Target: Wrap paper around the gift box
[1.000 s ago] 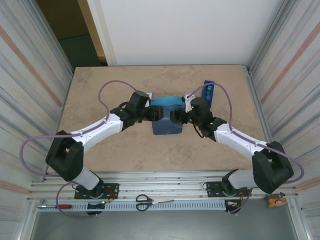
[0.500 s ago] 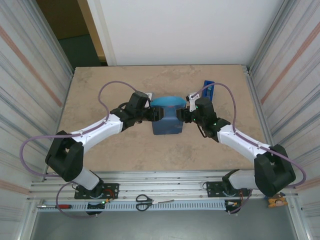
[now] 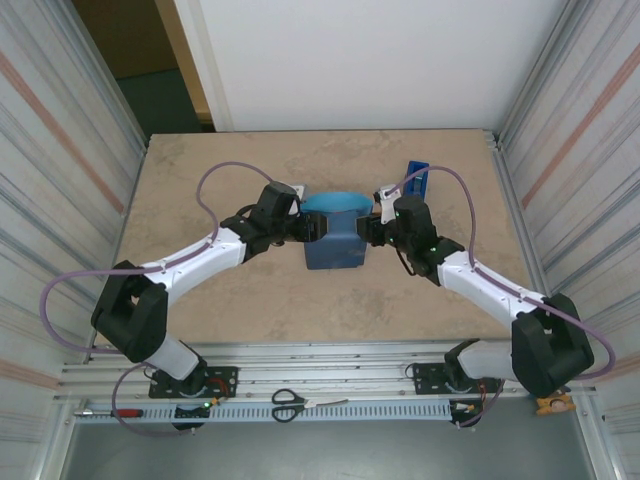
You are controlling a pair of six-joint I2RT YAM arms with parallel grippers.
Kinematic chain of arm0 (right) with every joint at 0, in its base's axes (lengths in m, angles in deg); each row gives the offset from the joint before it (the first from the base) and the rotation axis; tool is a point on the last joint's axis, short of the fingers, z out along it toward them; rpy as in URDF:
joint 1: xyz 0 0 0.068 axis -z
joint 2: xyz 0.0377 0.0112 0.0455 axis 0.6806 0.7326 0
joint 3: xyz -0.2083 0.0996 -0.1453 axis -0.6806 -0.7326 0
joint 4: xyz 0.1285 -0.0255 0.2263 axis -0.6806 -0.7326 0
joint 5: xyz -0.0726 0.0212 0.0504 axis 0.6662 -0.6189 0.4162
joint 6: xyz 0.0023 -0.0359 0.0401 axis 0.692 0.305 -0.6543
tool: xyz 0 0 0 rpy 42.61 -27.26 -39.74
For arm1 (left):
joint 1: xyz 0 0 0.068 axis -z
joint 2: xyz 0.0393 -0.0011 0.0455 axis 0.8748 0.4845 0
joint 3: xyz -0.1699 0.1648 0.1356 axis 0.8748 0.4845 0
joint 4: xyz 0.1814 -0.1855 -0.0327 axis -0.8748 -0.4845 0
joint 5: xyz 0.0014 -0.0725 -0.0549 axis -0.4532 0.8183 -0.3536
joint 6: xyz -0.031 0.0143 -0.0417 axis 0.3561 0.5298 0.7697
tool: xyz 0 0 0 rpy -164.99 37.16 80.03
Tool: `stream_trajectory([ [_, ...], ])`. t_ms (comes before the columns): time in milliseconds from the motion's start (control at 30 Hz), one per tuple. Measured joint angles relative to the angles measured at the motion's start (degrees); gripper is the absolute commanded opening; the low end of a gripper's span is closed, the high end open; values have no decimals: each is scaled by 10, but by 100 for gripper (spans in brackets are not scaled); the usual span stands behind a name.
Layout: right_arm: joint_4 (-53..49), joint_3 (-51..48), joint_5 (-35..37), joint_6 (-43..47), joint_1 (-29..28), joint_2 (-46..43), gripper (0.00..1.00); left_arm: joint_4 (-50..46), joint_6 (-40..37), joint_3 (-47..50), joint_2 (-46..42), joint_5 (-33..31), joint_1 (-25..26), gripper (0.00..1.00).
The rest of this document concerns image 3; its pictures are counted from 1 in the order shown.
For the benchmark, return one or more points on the blue cloth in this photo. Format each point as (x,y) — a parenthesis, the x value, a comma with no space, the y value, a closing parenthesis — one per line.
(335,245)

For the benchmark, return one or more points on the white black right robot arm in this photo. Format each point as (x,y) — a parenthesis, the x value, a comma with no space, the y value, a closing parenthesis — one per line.
(550,345)

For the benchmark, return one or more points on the blue tape dispenser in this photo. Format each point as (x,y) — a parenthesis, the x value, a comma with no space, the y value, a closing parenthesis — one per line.
(417,180)

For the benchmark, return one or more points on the small yellow toy figure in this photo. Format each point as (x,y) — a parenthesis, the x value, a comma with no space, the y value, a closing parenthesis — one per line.
(552,405)

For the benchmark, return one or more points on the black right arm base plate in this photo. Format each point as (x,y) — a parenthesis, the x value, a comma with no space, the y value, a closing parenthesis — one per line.
(425,377)

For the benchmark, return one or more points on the aluminium frame rails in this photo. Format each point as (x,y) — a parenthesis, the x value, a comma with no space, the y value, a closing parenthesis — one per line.
(325,360)

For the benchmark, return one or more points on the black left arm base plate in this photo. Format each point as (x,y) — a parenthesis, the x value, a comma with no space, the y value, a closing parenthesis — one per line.
(222,380)

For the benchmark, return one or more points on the white door frame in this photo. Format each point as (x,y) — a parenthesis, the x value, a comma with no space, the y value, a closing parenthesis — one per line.
(205,65)

